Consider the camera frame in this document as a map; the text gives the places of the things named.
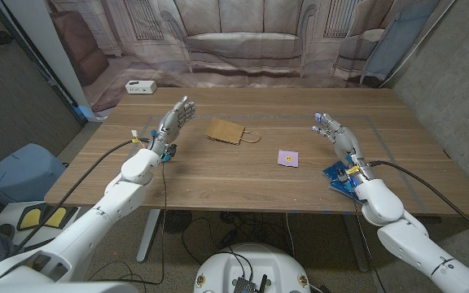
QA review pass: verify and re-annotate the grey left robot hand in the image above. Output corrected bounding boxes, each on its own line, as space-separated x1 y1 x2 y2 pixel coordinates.
148 95 197 162

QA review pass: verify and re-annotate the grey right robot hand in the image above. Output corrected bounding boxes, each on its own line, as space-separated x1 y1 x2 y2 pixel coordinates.
311 112 374 186

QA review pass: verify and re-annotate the purple paper note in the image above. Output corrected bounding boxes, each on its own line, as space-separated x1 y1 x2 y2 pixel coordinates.
277 149 300 168

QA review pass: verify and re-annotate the brown paper bag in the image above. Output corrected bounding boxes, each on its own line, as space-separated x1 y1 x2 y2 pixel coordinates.
204 117 262 146

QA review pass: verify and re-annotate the blue circuit board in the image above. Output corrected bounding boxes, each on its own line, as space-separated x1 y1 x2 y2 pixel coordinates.
322 160 362 203

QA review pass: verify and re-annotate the white power strip box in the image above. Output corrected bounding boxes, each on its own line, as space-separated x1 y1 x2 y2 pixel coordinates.
125 80 157 95

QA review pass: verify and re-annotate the black round fan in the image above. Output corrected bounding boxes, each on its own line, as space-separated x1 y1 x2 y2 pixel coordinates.
160 209 193 235

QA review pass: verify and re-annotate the grey table leg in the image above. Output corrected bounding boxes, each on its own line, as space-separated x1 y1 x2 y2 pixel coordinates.
342 214 370 273

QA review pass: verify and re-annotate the printed sofa backdrop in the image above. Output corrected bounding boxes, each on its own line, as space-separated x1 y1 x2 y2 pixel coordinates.
45 0 458 113

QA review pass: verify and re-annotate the white table leg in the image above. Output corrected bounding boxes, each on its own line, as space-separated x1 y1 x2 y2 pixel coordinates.
136 209 162 263

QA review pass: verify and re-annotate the yellow black foot pedal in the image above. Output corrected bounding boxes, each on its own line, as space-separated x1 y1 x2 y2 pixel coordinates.
16 204 49 231
45 205 77 230

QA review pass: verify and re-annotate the blue chair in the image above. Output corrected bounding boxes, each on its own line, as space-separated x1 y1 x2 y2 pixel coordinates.
0 142 67 204

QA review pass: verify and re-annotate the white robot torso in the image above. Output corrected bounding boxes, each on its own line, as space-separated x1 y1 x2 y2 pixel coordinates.
193 243 312 293

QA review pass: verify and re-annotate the thin black hanging wire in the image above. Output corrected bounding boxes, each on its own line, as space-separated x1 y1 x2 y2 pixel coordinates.
159 161 168 284

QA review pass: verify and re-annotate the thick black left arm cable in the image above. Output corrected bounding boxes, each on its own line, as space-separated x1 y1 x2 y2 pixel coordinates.
12 139 150 256

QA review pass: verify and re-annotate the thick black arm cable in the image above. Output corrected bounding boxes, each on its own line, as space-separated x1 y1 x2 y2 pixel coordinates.
368 160 469 245
12 139 150 256

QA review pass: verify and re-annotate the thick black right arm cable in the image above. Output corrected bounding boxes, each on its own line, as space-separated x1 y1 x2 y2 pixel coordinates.
368 160 469 245

